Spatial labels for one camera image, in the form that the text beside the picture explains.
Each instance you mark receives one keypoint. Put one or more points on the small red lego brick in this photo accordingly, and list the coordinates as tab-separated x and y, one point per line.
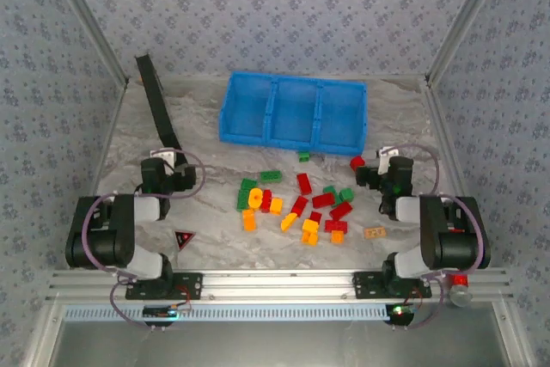
315	216
356	163

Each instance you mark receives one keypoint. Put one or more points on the small tan wooden block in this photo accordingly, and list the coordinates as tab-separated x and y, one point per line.
375	233

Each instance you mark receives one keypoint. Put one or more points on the long green lego brick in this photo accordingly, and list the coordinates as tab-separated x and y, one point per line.
242	200
271	176

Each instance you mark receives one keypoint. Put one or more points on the yellow arch lego brick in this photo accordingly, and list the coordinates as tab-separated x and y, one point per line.
252	194

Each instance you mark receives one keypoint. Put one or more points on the orange lego brick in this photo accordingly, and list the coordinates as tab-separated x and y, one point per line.
248	220
337	236
309	238

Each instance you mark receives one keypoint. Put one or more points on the long black foam strip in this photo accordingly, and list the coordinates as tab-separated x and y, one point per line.
157	100

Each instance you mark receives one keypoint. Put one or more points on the yellow sloped lego brick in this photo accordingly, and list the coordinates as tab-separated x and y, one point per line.
289	222

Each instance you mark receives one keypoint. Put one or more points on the blue three-compartment plastic bin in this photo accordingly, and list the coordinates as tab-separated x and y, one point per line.
292	109

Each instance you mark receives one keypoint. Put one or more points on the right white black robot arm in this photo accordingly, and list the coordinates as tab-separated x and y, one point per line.
447	242

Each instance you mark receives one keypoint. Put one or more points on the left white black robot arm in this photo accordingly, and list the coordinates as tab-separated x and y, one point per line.
107	238

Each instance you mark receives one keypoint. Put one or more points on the triangular black red sticker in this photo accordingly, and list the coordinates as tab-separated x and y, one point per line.
184	238

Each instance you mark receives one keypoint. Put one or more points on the small green lego brick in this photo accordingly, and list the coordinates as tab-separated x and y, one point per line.
304	156

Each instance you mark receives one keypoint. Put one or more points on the red glitter tube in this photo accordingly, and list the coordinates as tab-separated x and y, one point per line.
459	281

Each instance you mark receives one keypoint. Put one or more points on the left small circuit board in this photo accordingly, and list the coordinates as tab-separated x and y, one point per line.
160	311

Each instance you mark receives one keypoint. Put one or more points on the small circuit board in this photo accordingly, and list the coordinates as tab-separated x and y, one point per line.
160	311
399	313

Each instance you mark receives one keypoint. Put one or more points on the right small circuit board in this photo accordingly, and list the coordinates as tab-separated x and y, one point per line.
399	313

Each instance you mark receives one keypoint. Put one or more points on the grey metal panel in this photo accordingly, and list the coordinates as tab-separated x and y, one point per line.
275	345

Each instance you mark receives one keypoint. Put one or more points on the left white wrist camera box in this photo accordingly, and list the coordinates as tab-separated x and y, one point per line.
163	155

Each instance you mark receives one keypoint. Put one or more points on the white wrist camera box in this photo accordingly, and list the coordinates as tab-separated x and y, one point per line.
383	154
163	155

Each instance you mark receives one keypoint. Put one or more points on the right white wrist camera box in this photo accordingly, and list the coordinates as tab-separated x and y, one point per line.
383	154

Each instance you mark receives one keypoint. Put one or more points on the aluminium side rail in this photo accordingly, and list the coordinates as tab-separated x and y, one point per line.
444	135

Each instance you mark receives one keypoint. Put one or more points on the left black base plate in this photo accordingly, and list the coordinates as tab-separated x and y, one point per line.
189	285

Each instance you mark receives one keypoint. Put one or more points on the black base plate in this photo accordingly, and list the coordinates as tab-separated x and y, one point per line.
365	285
189	285

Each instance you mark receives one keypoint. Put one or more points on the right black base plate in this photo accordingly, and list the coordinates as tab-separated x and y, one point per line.
365	285

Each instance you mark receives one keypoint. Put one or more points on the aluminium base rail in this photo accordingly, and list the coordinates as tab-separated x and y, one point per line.
279	285

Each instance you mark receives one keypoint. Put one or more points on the aluminium corner post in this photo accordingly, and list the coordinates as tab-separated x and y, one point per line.
91	19
463	19

